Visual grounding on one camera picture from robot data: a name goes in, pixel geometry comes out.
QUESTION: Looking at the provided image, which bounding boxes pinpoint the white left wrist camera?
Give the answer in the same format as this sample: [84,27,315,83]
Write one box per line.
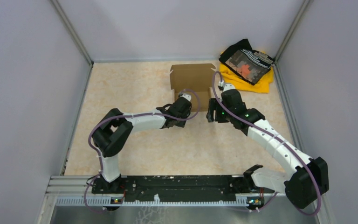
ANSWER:
[178,93,192,102]

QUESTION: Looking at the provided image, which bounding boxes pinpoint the yellow folded cloth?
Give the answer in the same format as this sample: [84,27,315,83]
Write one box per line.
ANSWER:
[219,49,275,93]

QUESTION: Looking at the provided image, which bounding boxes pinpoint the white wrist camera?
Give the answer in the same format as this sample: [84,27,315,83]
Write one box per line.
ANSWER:
[178,93,192,102]
[218,81,236,92]

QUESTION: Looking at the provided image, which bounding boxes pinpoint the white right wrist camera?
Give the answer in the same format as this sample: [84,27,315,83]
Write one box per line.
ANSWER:
[218,81,236,92]

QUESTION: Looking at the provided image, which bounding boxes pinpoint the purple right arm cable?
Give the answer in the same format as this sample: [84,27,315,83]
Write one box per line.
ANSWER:
[212,71,322,217]

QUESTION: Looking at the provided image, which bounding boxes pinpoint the black printed folded shirt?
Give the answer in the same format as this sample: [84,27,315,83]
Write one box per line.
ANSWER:
[219,39,275,85]

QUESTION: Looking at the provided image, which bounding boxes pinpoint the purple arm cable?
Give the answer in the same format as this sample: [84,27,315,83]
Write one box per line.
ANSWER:
[212,71,322,217]
[83,89,201,214]

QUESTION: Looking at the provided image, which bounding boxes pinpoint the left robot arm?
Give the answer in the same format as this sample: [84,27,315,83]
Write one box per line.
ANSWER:
[88,93,192,193]

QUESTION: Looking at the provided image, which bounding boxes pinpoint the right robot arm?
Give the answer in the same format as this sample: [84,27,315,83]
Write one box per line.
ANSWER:
[206,89,330,209]

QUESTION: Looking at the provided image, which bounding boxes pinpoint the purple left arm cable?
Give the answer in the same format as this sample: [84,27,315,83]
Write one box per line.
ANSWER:
[83,89,201,214]

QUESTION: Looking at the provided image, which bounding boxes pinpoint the brown cardboard box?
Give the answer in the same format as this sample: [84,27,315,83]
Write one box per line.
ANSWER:
[170,63,215,112]

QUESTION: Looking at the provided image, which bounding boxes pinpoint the aluminium front rail frame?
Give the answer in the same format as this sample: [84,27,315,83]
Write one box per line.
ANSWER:
[46,175,274,208]

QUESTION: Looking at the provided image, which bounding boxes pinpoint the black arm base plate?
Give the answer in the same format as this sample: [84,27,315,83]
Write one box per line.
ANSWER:
[92,175,260,202]

